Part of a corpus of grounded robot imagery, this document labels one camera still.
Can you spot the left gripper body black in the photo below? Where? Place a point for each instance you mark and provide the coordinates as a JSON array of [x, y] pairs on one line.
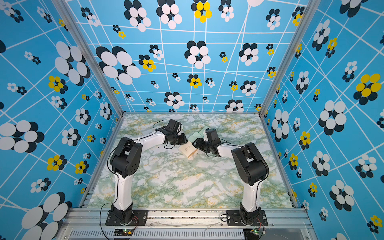
[[179, 139]]

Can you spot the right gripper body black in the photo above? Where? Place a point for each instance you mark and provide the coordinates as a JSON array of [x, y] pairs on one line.
[[202, 145]]

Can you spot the cream drawer jewelry box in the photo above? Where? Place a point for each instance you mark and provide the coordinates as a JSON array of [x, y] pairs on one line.
[[188, 150]]

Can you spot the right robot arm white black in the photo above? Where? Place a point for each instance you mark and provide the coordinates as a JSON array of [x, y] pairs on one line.
[[250, 164]]

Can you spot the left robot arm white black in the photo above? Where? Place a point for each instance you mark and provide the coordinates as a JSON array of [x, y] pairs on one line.
[[126, 161]]

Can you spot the mint jewelry box middle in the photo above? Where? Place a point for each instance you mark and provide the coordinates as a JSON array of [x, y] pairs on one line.
[[197, 135]]

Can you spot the mint jewelry box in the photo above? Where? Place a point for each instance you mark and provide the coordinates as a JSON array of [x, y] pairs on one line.
[[203, 131], [197, 135]]

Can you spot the mint jewelry box far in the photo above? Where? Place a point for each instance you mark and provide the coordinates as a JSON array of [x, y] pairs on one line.
[[203, 131]]

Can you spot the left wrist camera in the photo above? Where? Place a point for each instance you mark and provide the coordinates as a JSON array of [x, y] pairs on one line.
[[173, 126]]

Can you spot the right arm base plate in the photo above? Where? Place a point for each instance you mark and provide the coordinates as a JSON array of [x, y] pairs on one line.
[[240, 218]]

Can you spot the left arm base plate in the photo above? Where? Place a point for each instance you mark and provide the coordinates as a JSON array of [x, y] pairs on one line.
[[129, 218]]

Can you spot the aluminium front rail frame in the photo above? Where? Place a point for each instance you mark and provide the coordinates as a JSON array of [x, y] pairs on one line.
[[189, 224]]

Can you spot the left aluminium corner post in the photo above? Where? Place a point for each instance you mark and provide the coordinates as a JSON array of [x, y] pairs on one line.
[[81, 42]]

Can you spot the aluminium corner post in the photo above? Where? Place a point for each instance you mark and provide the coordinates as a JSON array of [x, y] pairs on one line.
[[310, 11], [81, 42]]

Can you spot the right aluminium corner post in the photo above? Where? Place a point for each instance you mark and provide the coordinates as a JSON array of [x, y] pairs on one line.
[[310, 11]]

